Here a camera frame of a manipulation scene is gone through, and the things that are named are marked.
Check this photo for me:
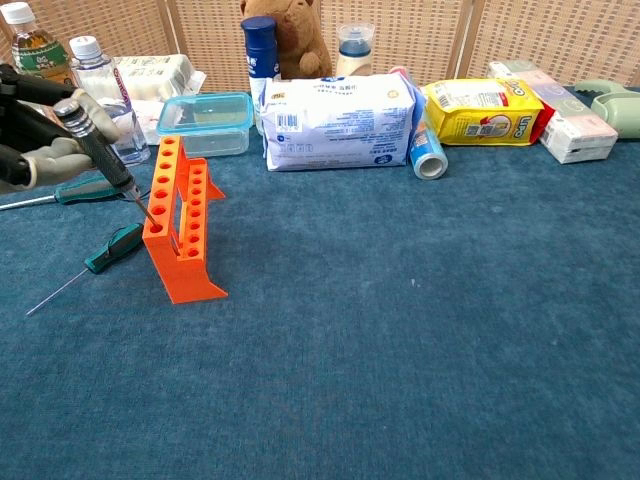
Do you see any white toilet paper pack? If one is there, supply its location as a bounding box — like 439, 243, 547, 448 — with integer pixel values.
112, 53, 207, 101

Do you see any pastel tissue pack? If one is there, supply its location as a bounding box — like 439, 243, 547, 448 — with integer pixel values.
487, 59, 620, 165

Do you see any blue felt table cover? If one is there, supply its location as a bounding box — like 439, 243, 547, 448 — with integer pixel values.
0, 84, 640, 480

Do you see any brown capybara plush toy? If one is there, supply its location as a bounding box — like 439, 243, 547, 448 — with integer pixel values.
239, 0, 334, 80

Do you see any green lint roller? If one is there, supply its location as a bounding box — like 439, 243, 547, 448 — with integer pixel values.
573, 79, 640, 140

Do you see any blue white spray can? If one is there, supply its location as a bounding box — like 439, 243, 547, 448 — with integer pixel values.
240, 16, 281, 135

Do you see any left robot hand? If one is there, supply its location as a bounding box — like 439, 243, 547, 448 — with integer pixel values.
0, 62, 124, 195

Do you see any wicker folding screen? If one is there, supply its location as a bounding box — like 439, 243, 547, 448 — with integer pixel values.
0, 0, 640, 94

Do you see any white clear-capped sauce bottle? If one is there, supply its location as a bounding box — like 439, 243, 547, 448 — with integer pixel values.
334, 23, 376, 78

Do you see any orange tool rack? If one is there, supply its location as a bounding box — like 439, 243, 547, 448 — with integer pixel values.
141, 135, 230, 305

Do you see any white wet wipes pack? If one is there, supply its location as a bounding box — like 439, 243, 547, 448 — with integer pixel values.
260, 73, 426, 172

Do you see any yellow snack bag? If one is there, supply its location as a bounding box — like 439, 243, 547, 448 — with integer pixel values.
422, 78, 546, 147

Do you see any blue plastic wrap roll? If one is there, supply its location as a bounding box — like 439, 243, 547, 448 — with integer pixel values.
387, 65, 449, 181

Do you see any green tea bottle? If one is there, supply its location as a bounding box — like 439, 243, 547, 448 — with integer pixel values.
0, 1, 76, 89

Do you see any clear blue-lidded food container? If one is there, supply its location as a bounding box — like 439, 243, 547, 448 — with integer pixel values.
156, 92, 255, 158

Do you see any red yellow snack box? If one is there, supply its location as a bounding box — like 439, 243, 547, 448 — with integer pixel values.
537, 102, 557, 144

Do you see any clear water bottle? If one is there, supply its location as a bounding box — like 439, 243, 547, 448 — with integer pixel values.
68, 35, 151, 166

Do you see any small green-handled screwdriver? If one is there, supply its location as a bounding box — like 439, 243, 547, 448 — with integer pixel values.
25, 222, 144, 317

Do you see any large green-handled screwdriver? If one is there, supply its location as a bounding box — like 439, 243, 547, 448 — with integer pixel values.
0, 175, 151, 212

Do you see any black metal precision screwdriver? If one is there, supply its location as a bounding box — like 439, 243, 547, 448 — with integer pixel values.
53, 98, 164, 234

